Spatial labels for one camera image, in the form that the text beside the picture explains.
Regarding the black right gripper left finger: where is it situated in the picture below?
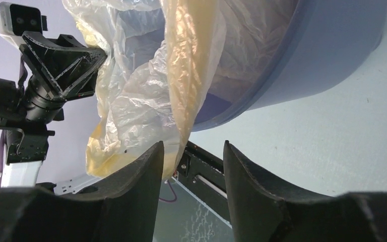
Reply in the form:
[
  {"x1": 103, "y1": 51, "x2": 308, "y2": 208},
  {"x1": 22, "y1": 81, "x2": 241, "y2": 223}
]
[{"x1": 0, "y1": 142, "x2": 164, "y2": 241}]

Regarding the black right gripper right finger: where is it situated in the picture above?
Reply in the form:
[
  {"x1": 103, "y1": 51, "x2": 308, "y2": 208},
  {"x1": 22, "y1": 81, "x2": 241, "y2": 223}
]
[{"x1": 223, "y1": 142, "x2": 387, "y2": 241}]

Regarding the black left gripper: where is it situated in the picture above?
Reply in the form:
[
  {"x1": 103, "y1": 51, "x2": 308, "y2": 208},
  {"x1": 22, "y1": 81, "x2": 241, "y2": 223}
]
[{"x1": 20, "y1": 31, "x2": 107, "y2": 124}]

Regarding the translucent cream plastic trash bag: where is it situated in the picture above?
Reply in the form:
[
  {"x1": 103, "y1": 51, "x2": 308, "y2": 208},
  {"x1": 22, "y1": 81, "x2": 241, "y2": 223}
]
[{"x1": 63, "y1": 1, "x2": 297, "y2": 178}]

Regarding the blue plastic trash bin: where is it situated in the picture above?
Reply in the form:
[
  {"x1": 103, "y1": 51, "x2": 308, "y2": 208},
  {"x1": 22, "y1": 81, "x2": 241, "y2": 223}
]
[{"x1": 193, "y1": 1, "x2": 387, "y2": 132}]

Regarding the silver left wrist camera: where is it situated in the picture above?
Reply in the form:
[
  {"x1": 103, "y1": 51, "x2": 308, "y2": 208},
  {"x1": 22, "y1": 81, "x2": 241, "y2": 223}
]
[{"x1": 0, "y1": 2, "x2": 48, "y2": 49}]

